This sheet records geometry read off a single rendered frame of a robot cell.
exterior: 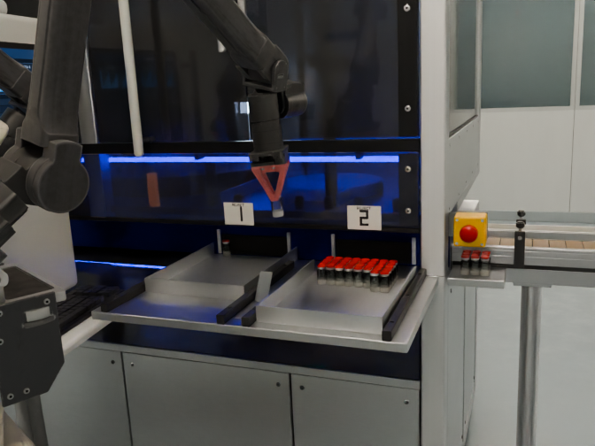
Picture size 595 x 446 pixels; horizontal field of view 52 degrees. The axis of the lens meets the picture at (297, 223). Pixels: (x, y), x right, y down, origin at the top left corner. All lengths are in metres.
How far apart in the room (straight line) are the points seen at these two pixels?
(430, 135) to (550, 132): 4.63
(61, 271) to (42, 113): 1.02
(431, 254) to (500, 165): 4.62
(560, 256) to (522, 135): 4.50
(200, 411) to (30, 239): 0.69
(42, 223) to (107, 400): 0.64
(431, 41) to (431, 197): 0.35
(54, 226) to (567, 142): 4.97
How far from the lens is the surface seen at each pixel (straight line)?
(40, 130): 0.88
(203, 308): 1.37
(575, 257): 1.60
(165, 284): 1.48
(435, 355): 1.59
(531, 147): 6.07
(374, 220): 1.51
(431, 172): 1.47
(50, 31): 0.87
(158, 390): 1.97
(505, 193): 6.13
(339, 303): 1.34
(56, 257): 1.83
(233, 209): 1.64
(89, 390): 2.13
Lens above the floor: 1.34
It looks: 13 degrees down
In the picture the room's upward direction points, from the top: 3 degrees counter-clockwise
